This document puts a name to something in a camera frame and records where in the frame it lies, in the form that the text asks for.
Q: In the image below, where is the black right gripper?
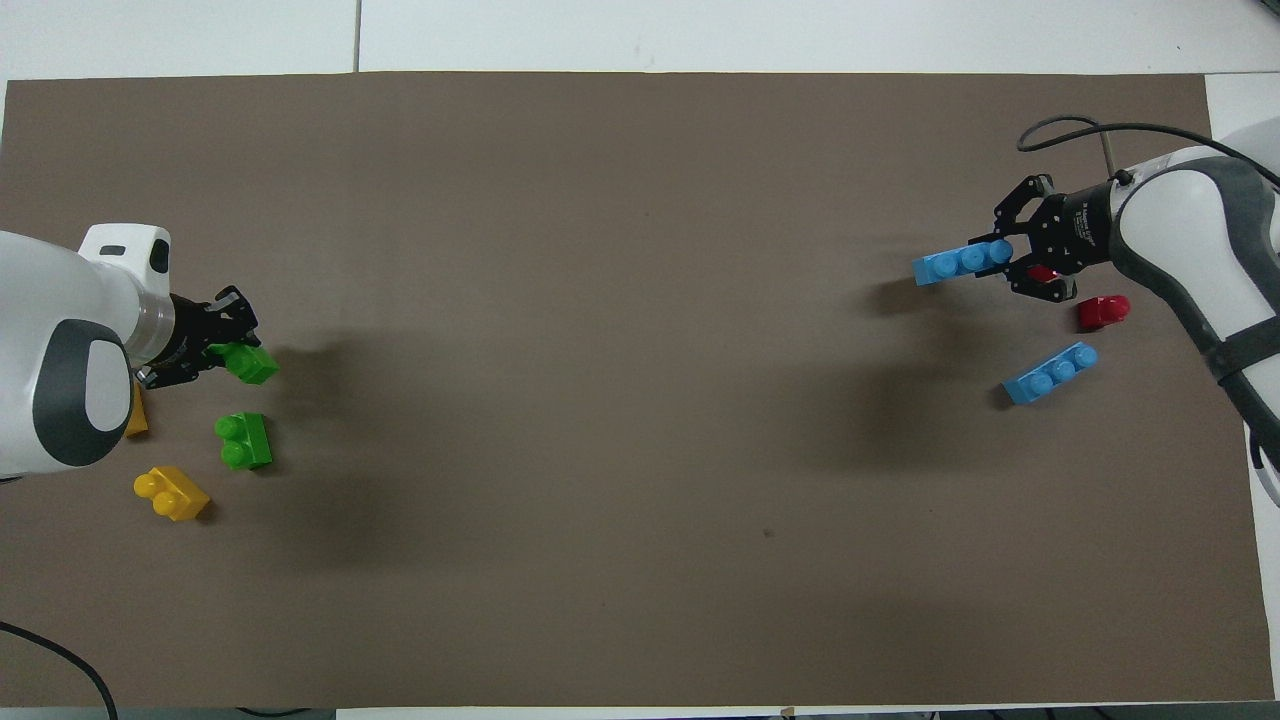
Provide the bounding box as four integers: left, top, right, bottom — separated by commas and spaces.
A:
968, 174, 1117, 304

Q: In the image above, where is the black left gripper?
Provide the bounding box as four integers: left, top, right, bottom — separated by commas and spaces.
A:
148, 286, 263, 390

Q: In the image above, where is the green two-stud block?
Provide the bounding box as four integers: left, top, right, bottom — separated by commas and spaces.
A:
208, 342, 281, 387
214, 412, 274, 471

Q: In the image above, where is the blue three-stud block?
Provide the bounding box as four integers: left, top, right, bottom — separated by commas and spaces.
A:
1002, 342, 1099, 406
912, 240, 1014, 288

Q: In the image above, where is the brown table mat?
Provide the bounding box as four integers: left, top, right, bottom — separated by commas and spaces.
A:
0, 72, 1276, 709

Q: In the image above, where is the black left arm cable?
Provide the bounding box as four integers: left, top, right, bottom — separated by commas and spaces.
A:
0, 620, 120, 720

